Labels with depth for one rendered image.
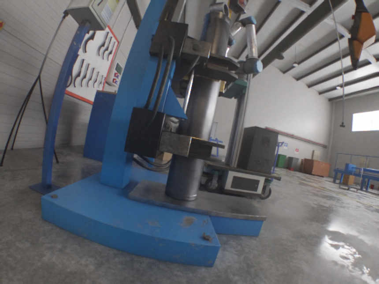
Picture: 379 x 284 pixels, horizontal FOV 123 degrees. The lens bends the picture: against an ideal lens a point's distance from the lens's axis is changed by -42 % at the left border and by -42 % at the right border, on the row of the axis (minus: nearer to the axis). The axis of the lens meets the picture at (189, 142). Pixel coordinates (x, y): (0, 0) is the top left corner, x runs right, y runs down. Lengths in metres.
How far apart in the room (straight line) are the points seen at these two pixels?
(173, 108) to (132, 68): 0.50
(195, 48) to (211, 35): 0.41
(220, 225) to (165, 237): 0.46
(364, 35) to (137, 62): 1.22
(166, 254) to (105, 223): 0.28
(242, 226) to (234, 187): 0.89
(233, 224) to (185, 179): 0.41
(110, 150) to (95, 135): 1.35
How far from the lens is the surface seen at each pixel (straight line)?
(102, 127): 2.45
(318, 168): 13.36
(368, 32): 0.84
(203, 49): 0.88
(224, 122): 12.27
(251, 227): 1.18
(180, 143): 0.76
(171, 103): 0.82
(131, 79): 1.17
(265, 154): 2.13
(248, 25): 2.26
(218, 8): 1.49
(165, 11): 1.27
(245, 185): 2.01
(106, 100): 2.48
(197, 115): 1.04
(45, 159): 1.26
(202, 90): 1.08
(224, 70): 0.96
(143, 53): 1.23
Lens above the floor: 0.51
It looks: level
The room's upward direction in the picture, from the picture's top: 12 degrees clockwise
